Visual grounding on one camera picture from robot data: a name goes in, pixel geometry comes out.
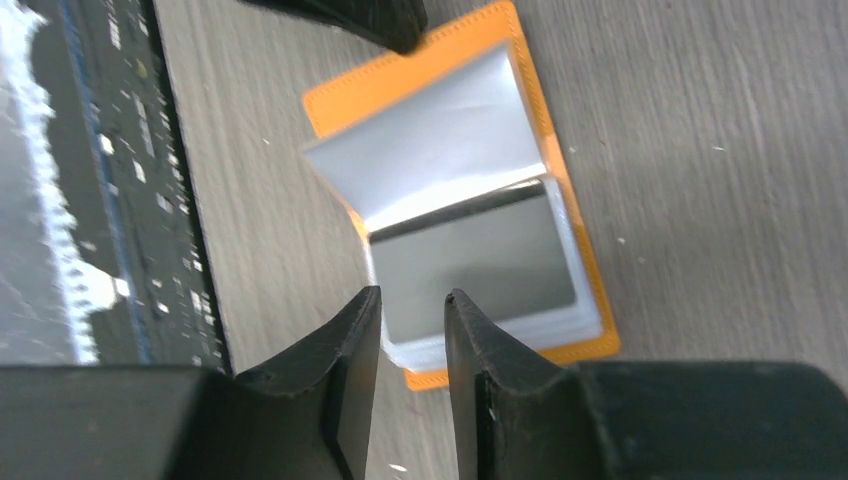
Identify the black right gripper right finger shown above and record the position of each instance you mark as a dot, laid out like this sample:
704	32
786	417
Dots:
519	416

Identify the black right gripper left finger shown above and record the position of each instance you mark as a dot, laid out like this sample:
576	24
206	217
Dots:
303	414

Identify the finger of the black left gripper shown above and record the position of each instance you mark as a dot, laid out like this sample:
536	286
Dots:
397	25

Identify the orange leather card holder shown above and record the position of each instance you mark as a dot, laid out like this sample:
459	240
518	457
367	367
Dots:
463	116

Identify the grey card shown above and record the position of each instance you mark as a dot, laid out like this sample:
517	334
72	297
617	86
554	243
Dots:
503	249

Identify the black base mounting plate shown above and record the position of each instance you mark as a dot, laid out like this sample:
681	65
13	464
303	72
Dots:
138	275

